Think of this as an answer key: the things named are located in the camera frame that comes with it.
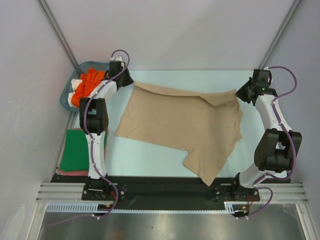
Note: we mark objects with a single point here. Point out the orange t shirt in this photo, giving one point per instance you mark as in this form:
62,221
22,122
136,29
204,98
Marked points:
90,81

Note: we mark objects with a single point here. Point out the beige t shirt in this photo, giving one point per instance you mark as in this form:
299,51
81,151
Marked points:
206,125

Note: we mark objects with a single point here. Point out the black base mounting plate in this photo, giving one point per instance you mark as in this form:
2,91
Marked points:
174,194

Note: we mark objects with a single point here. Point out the left white cable duct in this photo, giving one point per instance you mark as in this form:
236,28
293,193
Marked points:
78,207

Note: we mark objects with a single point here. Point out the white t shirt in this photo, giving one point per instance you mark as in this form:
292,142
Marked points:
74,85

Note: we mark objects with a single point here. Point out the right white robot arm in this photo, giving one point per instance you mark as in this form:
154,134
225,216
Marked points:
276,153

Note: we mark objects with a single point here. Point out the aluminium frame rail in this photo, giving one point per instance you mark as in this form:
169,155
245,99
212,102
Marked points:
283,193

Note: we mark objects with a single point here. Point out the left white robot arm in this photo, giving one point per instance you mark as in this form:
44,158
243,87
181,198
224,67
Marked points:
94,121

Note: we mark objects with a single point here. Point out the right white cable duct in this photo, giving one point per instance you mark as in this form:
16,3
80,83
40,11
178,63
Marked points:
238,206

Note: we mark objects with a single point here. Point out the green folded t shirt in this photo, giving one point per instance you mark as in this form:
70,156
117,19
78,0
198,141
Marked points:
97,153

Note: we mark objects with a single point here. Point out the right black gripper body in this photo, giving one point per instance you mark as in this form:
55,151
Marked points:
252,84

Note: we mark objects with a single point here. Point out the white cable duct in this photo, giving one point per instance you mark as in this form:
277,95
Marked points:
78,207
238,206

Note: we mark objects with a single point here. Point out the teal plastic laundry basket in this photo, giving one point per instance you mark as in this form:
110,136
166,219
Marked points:
81,69

